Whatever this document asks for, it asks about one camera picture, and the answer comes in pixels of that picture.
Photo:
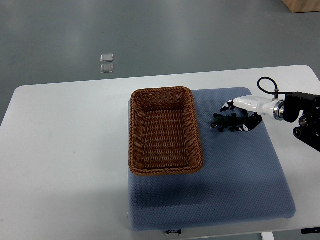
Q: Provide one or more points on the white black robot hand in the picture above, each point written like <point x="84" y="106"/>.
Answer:
<point x="259" y="106"/>

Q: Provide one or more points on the dark toy crocodile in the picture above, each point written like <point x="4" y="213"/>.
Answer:
<point x="232" y="121"/>

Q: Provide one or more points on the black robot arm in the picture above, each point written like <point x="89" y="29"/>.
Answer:
<point x="304" y="108"/>

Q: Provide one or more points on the brown wicker basket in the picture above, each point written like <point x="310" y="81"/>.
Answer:
<point x="164" y="136"/>

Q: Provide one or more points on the blue-grey foam mat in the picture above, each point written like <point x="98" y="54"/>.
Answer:
<point x="241" y="180"/>

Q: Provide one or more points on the wooden box corner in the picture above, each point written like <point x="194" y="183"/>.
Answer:
<point x="302" y="6"/>

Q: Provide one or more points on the black table control panel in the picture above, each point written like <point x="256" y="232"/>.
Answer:
<point x="314" y="230"/>

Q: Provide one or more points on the lower floor plate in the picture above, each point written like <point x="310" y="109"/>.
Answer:
<point x="107" y="68"/>

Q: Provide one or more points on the floor plate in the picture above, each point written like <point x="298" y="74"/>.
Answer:
<point x="107" y="68"/>
<point x="107" y="57"/>

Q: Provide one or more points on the upper floor plate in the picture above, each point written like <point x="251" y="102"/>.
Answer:
<point x="107" y="57"/>

